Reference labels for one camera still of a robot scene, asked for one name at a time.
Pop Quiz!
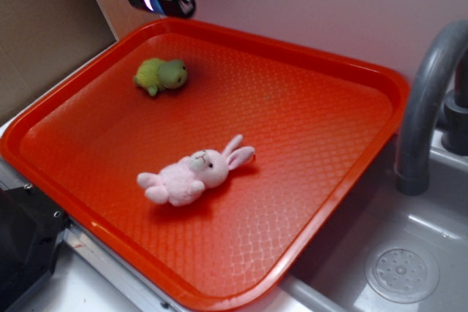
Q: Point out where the round sink drain strainer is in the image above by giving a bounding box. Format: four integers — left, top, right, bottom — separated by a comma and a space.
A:
364, 240, 439, 304

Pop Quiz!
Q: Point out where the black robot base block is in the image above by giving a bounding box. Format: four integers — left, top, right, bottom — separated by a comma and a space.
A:
1, 186, 69, 311

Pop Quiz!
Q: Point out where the grey toy sink basin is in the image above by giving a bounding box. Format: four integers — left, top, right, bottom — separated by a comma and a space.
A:
281, 142, 467, 311

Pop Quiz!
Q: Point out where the green plush turtle toy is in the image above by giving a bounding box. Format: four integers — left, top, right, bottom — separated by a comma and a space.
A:
133, 58, 188, 97

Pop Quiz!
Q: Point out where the grey curved faucet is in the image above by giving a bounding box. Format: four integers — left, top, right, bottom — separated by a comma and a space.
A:
394, 20, 467, 196

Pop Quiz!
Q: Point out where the brown cardboard panel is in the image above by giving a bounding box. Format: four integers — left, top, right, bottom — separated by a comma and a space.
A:
1, 0, 115, 123

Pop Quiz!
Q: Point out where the red plastic tray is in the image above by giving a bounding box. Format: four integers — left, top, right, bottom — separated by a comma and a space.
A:
1, 19, 409, 311

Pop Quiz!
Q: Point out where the dark grey faucet handle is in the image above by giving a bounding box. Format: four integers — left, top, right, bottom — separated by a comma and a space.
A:
442, 54, 467, 156

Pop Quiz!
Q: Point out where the pink plush bunny toy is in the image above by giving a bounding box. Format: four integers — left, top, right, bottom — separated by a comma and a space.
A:
136, 135, 255, 207

